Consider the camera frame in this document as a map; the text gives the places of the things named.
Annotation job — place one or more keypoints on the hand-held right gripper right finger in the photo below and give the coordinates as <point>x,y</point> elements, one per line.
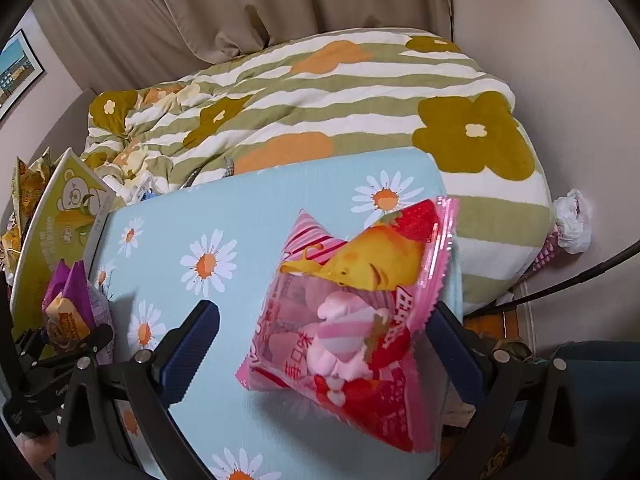
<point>457,355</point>

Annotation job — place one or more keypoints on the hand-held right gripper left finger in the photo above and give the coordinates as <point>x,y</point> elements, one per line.
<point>192,350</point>

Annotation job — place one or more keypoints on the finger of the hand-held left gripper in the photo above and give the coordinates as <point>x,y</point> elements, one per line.
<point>92,342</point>

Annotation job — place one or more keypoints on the purple snack packet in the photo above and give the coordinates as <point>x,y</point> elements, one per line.
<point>70,305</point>

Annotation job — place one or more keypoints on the pink marshmallow packet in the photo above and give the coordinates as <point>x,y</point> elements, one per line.
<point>350,320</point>

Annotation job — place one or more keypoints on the green cardboard box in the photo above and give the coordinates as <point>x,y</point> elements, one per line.
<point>55,230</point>

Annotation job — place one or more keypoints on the person's left hand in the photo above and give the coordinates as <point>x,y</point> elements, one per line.
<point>37,457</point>

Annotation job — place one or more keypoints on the blue daisy tablecloth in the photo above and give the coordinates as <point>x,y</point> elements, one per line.
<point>225,240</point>

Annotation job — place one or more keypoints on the pink patterned cone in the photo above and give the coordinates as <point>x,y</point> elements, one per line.
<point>546,255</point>

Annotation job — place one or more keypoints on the dark blue cloth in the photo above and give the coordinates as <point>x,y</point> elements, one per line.
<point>605,400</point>

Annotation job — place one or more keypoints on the yellow green snack packet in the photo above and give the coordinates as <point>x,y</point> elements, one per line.
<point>30,185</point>

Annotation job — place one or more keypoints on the white plastic bundle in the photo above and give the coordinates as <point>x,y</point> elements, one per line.
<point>574,220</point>

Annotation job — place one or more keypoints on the grey headboard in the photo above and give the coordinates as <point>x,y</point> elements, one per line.
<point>70,115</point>

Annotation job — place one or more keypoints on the striped floral blanket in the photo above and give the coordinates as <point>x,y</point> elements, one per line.
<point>350,110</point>

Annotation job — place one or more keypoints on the framed picture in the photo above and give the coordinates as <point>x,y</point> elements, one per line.
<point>12,77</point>

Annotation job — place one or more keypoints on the beige curtain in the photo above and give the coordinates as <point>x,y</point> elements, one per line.
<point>240,5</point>

